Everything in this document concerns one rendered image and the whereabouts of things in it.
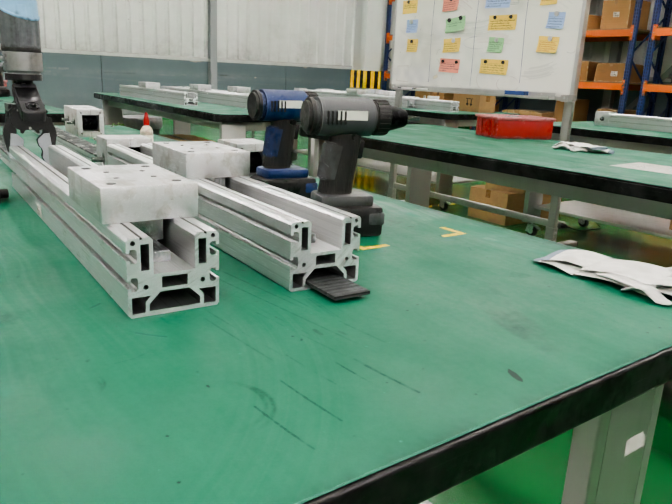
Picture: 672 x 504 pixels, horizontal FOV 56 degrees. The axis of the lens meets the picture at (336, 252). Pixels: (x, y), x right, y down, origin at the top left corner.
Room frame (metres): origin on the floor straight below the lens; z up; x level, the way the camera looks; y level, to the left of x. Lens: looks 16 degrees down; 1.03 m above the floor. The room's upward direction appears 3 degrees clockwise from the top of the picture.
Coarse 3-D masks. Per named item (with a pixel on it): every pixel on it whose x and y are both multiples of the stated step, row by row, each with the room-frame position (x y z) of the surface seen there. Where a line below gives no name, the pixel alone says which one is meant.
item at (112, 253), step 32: (32, 160) 1.10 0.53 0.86; (64, 160) 1.19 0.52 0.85; (32, 192) 1.08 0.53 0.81; (64, 192) 0.85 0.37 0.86; (64, 224) 0.87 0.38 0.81; (96, 224) 0.71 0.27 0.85; (128, 224) 0.67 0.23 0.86; (192, 224) 0.69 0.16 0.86; (96, 256) 0.72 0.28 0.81; (128, 256) 0.64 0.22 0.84; (160, 256) 0.67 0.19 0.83; (192, 256) 0.66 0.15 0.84; (128, 288) 0.62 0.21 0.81; (160, 288) 0.63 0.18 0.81; (192, 288) 0.65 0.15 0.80
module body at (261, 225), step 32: (128, 160) 1.25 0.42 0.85; (224, 192) 0.89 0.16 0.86; (256, 192) 0.95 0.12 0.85; (288, 192) 0.91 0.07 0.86; (224, 224) 0.87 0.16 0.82; (256, 224) 0.80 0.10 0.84; (288, 224) 0.72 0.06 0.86; (320, 224) 0.80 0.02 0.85; (352, 224) 0.77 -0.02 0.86; (256, 256) 0.79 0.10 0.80; (288, 256) 0.72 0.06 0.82; (320, 256) 0.78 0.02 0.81; (352, 256) 0.78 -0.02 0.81; (288, 288) 0.72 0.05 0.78
